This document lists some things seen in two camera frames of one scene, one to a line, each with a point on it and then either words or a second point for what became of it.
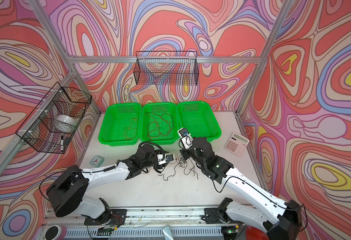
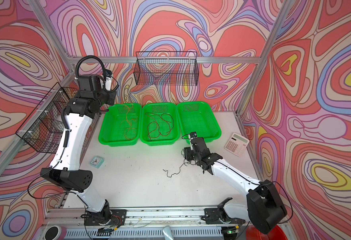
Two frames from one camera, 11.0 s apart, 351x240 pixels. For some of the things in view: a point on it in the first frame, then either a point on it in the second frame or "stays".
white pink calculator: [237, 144] stays
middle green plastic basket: [159, 123] stays
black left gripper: [159, 152] -> [111, 100]
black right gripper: [184, 153] stays
